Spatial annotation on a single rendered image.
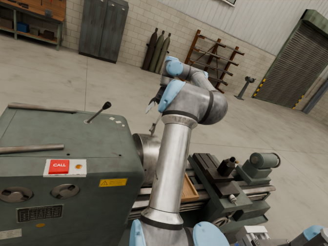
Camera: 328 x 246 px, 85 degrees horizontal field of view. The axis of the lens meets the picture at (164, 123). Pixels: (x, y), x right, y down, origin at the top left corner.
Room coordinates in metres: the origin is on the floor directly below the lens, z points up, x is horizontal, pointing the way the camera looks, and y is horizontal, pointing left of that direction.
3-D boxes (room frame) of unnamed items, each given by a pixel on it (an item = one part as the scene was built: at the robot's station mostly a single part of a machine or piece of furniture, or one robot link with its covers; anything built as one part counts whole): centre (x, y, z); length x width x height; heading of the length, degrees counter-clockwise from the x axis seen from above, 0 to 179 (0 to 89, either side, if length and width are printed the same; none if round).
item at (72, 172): (0.46, 0.27, 1.23); 0.13 x 0.08 x 0.06; 122
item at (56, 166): (0.44, 0.29, 1.26); 0.06 x 0.06 x 0.02; 32
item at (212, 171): (1.13, -0.54, 1.00); 0.20 x 0.10 x 0.05; 122
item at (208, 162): (1.20, -0.53, 0.95); 0.43 x 0.18 x 0.04; 32
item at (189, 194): (1.01, -0.20, 0.89); 0.36 x 0.30 x 0.04; 32
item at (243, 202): (1.21, -0.58, 0.90); 0.53 x 0.30 x 0.06; 32
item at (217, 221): (1.03, -0.68, 0.73); 0.27 x 0.12 x 0.27; 122
